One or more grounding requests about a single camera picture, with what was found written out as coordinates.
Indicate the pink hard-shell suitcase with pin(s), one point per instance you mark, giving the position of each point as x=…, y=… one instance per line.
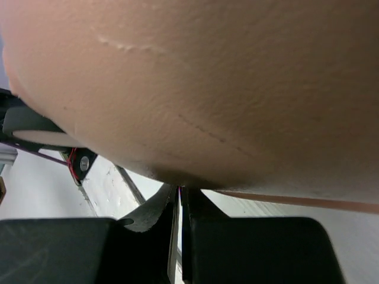
x=267, y=100

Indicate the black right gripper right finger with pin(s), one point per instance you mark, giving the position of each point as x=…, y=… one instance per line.
x=217, y=248

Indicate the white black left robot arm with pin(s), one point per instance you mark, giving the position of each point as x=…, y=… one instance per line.
x=22, y=127

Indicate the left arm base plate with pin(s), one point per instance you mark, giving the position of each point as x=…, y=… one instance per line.
x=79, y=162

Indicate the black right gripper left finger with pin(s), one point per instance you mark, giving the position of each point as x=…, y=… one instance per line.
x=139, y=248

